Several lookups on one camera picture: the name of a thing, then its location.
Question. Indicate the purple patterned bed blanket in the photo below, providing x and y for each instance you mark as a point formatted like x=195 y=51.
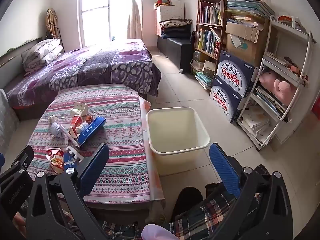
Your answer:
x=126 y=62

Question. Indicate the stacked pillows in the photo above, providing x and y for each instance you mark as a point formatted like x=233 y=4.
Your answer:
x=42 y=54

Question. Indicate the pink plush toy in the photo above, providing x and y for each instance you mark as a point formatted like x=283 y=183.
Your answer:
x=282 y=90

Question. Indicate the white drawer cabinet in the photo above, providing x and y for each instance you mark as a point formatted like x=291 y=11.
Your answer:
x=168 y=12

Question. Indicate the stack of books on floor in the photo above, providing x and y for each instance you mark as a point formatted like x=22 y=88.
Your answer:
x=204 y=81

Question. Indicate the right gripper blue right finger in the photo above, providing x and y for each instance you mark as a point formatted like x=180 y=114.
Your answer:
x=262 y=208

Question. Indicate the red instant noodle wrapper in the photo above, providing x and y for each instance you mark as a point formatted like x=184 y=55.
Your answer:
x=55 y=157

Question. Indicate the black storage bench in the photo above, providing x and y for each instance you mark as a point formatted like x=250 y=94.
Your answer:
x=178 y=50

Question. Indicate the blue snack box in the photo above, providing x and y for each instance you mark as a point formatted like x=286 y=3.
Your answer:
x=91 y=130

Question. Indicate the ganten water carton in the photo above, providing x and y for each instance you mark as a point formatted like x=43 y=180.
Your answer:
x=237 y=73
x=227 y=100

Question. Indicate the lower Ganten water carton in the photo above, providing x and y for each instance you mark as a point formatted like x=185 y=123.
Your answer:
x=227 y=100

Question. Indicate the white plastic trash bin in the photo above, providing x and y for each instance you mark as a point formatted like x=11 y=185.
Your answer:
x=177 y=138

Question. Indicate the wooden bookshelf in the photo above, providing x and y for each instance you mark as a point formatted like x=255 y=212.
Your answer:
x=213 y=15

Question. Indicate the upper Ganten water carton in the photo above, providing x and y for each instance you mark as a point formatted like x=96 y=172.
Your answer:
x=237 y=73

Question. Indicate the blue cracker box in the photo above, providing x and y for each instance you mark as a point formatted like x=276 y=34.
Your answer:
x=69 y=161

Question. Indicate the pink curtain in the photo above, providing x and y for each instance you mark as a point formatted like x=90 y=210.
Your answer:
x=134 y=28

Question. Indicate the red white milk carton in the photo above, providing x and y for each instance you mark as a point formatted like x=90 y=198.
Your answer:
x=77 y=126

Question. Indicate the plaid trousers leg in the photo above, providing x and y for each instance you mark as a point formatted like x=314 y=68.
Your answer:
x=193 y=217

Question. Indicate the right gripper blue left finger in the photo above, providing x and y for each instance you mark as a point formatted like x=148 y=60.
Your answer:
x=45 y=218

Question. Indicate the grey checked cushion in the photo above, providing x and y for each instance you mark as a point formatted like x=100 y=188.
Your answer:
x=8 y=122

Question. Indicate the folded blankets stack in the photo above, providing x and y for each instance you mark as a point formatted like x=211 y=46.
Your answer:
x=175 y=28

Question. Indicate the patterned striped table cloth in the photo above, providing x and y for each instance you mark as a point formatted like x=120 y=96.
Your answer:
x=125 y=178

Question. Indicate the brown cardboard box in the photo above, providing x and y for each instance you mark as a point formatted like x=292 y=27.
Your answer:
x=247 y=43

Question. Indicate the white tiered shelf rack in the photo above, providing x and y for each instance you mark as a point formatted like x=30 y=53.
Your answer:
x=288 y=52

